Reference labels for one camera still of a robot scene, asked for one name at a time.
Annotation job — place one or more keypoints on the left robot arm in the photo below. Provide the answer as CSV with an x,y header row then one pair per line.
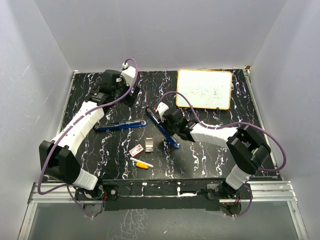
x,y
58,156

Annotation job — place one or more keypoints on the yellow marker cap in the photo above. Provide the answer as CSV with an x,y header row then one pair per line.
x,y
142,165

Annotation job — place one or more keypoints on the small whiteboard orange frame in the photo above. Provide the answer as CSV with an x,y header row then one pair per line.
x,y
204,89

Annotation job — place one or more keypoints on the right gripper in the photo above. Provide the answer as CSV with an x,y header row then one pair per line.
x,y
163,125

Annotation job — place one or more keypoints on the white marker pen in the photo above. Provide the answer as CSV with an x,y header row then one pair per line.
x,y
137,160

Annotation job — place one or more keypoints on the staple tray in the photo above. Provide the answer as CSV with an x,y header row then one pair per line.
x,y
149,145

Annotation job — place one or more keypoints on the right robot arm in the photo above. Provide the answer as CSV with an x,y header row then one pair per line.
x,y
248,149

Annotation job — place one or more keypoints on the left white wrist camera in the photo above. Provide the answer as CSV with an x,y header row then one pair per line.
x,y
128,73

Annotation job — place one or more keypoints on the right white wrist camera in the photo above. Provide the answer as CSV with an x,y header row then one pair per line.
x,y
161,109

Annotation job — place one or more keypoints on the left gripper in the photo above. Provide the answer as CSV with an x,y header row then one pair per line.
x,y
133,94

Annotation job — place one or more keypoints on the red white staple box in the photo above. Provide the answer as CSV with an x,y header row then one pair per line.
x,y
136,150

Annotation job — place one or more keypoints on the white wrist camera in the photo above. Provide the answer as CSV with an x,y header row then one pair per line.
x,y
161,109
128,73

